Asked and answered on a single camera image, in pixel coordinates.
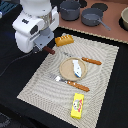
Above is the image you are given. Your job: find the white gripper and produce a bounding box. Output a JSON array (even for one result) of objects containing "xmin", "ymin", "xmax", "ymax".
[{"xmin": 12, "ymin": 7, "xmax": 59, "ymax": 53}]

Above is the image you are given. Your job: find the orange toy bread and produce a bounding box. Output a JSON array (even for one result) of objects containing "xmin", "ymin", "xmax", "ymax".
[{"xmin": 55, "ymin": 35, "xmax": 74, "ymax": 46}]

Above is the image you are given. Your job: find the yellow toy butter box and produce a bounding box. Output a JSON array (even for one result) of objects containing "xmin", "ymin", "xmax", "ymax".
[{"xmin": 71, "ymin": 93, "xmax": 84, "ymax": 119}]

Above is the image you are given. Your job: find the brown toy sausage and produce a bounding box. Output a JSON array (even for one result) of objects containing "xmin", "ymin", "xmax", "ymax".
[{"xmin": 43, "ymin": 46, "xmax": 55, "ymax": 55}]

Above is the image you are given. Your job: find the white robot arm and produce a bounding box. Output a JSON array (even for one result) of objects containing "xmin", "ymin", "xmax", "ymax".
[{"xmin": 12, "ymin": 0, "xmax": 59, "ymax": 53}]

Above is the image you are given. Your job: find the blue striped cloth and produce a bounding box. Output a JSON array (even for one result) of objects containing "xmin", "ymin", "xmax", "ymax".
[{"xmin": 0, "ymin": 0, "xmax": 20, "ymax": 14}]

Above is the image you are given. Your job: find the grey pot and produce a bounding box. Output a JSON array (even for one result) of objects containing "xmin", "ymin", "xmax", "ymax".
[{"xmin": 60, "ymin": 0, "xmax": 80, "ymax": 21}]

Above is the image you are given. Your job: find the round wooden plate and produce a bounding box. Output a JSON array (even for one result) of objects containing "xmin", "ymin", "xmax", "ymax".
[{"xmin": 59, "ymin": 57, "xmax": 87, "ymax": 81}]

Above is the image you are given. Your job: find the beige woven placemat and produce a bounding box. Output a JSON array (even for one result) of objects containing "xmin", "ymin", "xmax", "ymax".
[{"xmin": 17, "ymin": 36, "xmax": 118, "ymax": 128}]

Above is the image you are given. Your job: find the brown toy stove board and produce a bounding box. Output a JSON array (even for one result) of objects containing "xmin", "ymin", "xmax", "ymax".
[{"xmin": 59, "ymin": 2, "xmax": 128, "ymax": 43}]

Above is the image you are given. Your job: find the beige bowl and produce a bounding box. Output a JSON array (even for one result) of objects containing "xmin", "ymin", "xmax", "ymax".
[{"xmin": 121, "ymin": 7, "xmax": 128, "ymax": 30}]

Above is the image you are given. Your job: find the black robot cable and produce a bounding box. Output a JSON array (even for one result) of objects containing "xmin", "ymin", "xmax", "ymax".
[{"xmin": 0, "ymin": 49, "xmax": 36, "ymax": 78}]

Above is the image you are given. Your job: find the fork with wooden handle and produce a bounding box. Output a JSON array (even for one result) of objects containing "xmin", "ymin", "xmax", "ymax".
[{"xmin": 48, "ymin": 73, "xmax": 90, "ymax": 92}]

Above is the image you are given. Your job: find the knife with wooden handle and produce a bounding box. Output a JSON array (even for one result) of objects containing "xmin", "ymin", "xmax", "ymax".
[{"xmin": 61, "ymin": 52, "xmax": 102, "ymax": 65}]

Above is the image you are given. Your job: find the grey saucepan with handle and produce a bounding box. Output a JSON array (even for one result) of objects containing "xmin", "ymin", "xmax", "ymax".
[{"xmin": 81, "ymin": 8, "xmax": 110, "ymax": 30}]

